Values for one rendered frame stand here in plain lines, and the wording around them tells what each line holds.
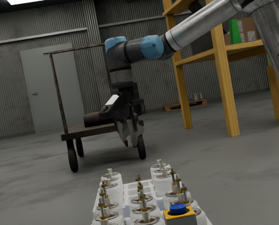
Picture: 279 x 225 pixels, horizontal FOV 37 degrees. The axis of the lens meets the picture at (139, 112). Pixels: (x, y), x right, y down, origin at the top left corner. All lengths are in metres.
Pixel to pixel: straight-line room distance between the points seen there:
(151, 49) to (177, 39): 0.14
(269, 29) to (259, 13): 0.05
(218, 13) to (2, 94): 10.07
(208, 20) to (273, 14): 0.26
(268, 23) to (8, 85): 10.26
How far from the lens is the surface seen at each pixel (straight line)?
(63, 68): 10.98
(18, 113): 11.15
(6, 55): 11.25
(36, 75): 11.04
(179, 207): 1.00
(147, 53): 1.31
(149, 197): 1.42
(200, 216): 1.18
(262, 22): 1.19
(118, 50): 1.35
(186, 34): 1.39
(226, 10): 1.36
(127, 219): 1.49
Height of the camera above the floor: 0.62
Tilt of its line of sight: 3 degrees down
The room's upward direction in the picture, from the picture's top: 10 degrees counter-clockwise
